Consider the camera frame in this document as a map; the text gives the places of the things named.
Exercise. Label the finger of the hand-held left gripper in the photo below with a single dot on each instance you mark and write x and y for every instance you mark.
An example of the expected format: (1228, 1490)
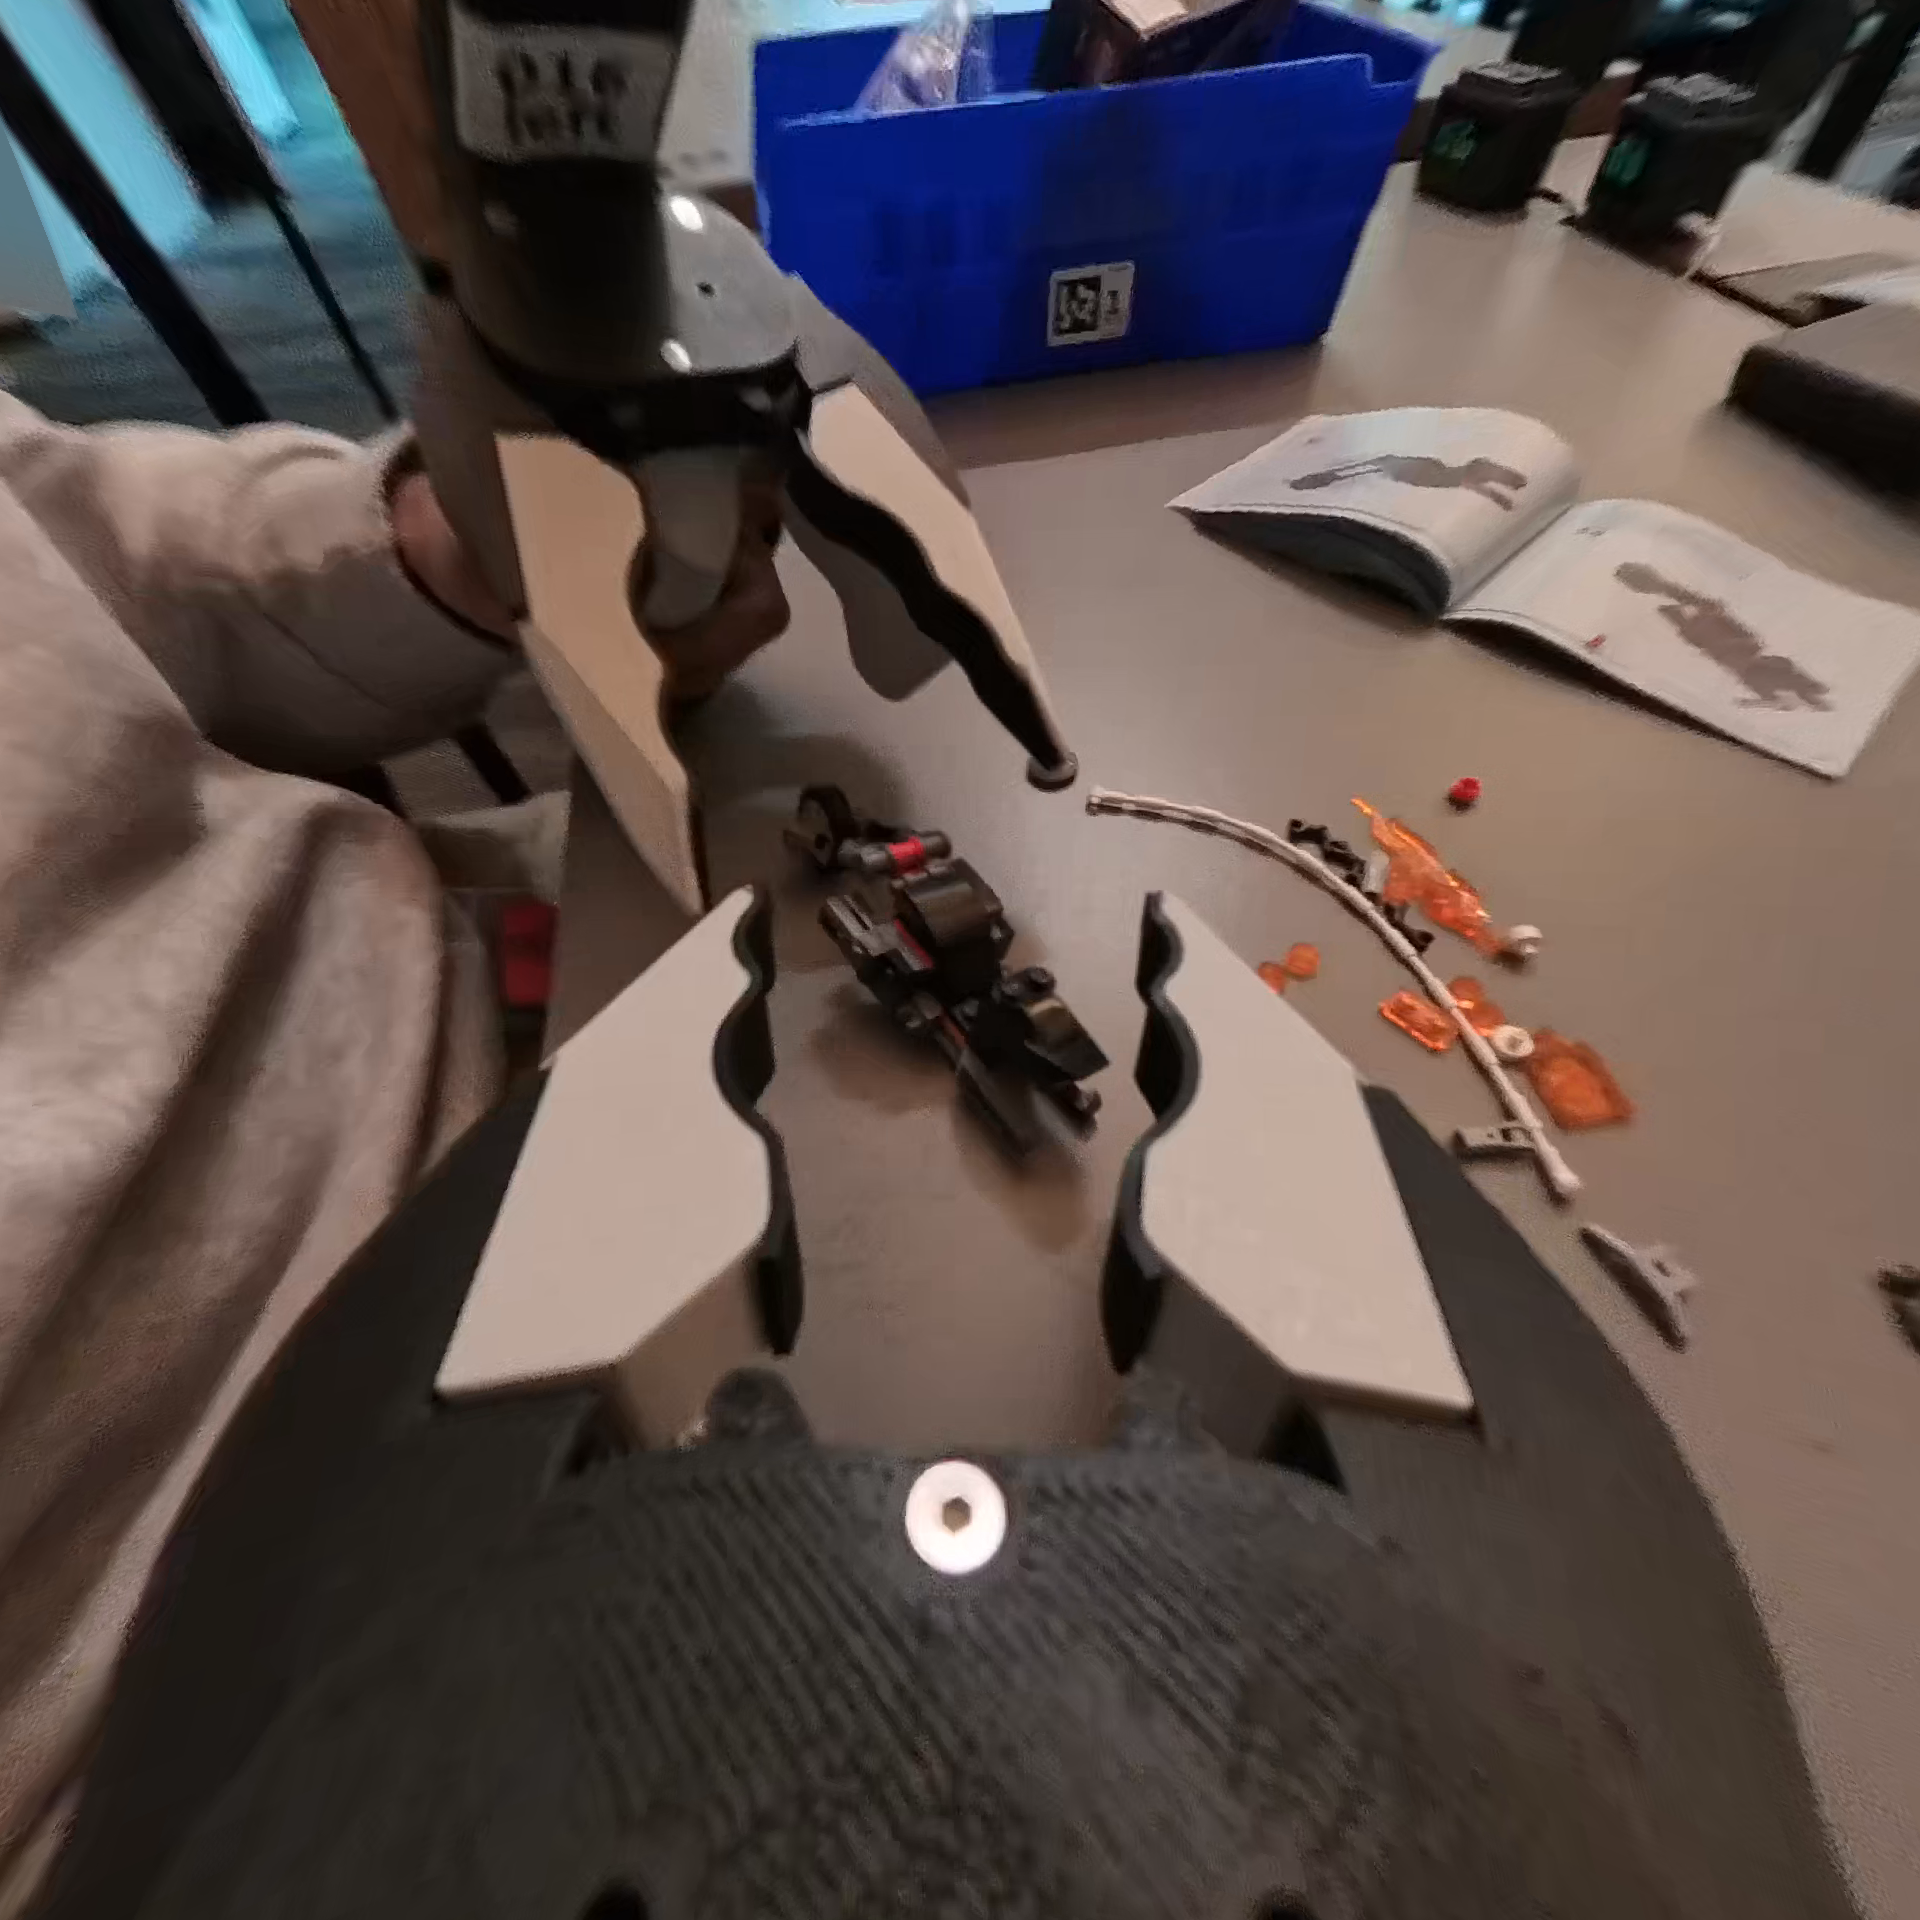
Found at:
(930, 554)
(588, 599)

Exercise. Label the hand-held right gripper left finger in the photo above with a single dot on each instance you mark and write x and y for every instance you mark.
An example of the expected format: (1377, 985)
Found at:
(631, 1200)

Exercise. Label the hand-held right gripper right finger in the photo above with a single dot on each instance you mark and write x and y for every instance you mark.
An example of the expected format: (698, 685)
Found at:
(1292, 1213)

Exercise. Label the small dark round lego piece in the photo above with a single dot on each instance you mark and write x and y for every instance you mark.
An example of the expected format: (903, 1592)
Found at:
(1052, 770)

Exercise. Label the blue plastic bin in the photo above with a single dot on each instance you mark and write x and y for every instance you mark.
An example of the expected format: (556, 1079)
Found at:
(1077, 195)

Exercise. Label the black lego motorcycle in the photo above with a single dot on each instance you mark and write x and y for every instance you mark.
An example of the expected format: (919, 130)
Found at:
(947, 959)

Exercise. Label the clear plastic bag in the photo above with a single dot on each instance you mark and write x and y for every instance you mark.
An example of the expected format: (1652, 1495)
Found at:
(923, 54)

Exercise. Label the instruction booklet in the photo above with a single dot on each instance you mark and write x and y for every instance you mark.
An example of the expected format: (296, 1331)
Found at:
(1680, 599)

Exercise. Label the person's left forearm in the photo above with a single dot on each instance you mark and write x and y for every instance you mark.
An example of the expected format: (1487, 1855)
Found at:
(194, 572)

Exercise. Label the grey lego connector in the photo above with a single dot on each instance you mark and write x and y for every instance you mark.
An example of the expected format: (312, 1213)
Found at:
(1487, 1141)

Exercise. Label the orange rectangular lego tile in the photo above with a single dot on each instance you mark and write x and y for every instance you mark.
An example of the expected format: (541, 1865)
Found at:
(1419, 1023)

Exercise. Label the orange lego wedge plates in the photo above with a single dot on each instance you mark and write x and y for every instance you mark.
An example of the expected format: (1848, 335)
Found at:
(1579, 1079)

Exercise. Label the grey lego wing piece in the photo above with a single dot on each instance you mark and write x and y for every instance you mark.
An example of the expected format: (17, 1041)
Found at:
(1641, 1277)

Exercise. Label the orange lego flame piece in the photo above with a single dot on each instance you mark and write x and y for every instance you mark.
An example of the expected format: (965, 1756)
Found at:
(1425, 877)

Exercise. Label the black lego piece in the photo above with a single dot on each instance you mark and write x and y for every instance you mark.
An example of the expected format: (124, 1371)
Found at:
(1902, 1300)

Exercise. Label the person's left hand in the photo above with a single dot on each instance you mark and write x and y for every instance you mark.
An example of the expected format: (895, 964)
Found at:
(734, 645)

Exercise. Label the person's grey sweater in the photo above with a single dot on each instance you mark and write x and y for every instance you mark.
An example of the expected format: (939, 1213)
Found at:
(180, 1125)

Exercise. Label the dark cardboard box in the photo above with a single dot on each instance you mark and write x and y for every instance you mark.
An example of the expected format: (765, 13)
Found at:
(1156, 37)

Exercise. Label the black charging case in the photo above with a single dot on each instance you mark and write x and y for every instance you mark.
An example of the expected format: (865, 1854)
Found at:
(1490, 136)
(1672, 157)

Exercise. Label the black power bank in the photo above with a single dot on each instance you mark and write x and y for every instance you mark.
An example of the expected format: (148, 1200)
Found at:
(1839, 398)

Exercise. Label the grey flat pouch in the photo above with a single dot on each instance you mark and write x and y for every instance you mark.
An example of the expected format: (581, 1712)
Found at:
(1831, 286)

